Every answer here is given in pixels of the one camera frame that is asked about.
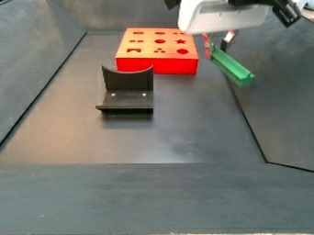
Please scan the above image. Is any white second gripper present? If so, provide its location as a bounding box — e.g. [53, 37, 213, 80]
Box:
[164, 0, 304, 59]

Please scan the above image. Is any green star-profile bar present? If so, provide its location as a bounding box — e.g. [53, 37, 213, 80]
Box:
[211, 47, 255, 86]

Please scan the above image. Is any black curved fixture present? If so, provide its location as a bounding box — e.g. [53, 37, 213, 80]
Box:
[96, 67, 153, 114]

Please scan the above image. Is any red block with shaped holes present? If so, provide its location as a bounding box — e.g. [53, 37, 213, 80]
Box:
[115, 28, 199, 74]

